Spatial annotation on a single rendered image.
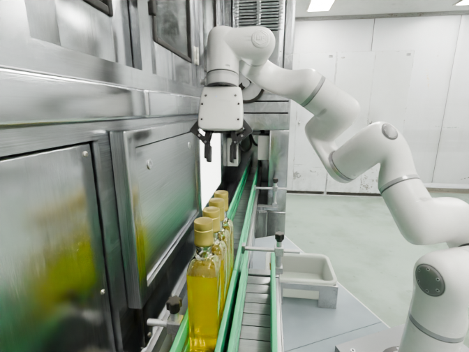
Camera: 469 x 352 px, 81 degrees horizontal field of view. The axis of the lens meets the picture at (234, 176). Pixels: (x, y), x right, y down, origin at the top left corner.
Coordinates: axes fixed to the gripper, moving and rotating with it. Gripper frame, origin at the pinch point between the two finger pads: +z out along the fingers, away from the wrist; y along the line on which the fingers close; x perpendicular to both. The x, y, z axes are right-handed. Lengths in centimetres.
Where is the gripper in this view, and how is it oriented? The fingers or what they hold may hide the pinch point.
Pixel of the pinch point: (220, 154)
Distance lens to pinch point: 63.5
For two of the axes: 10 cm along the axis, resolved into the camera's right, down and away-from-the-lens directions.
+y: 9.9, 0.2, -1.0
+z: -0.3, 10.0, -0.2
